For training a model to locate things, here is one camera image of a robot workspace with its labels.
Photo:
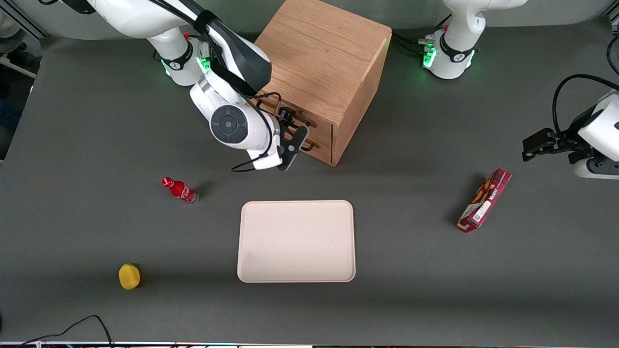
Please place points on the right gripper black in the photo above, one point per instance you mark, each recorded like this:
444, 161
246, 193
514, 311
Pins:
286, 117

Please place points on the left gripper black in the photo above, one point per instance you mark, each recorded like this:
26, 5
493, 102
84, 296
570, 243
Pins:
569, 140

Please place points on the wooden drawer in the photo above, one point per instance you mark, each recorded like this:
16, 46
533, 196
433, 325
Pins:
325, 153
325, 131

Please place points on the white Franka left arm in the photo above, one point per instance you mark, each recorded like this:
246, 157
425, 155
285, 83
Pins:
449, 67

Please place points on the white Franka right arm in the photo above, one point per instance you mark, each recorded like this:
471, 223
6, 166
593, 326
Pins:
227, 125

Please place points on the wooden drawer cabinet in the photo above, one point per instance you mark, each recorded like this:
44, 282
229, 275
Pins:
319, 53

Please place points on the red snack box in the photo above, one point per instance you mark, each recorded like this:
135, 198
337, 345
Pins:
483, 200

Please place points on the cream plastic tray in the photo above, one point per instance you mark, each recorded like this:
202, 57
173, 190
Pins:
295, 246

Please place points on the red cola bottle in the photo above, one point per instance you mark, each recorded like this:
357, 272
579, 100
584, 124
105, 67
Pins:
181, 190

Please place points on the yellow lemon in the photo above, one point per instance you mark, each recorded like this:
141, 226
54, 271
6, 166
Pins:
129, 276

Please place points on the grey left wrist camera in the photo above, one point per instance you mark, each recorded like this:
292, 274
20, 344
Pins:
592, 170

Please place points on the white rail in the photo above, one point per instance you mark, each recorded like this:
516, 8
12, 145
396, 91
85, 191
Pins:
17, 66

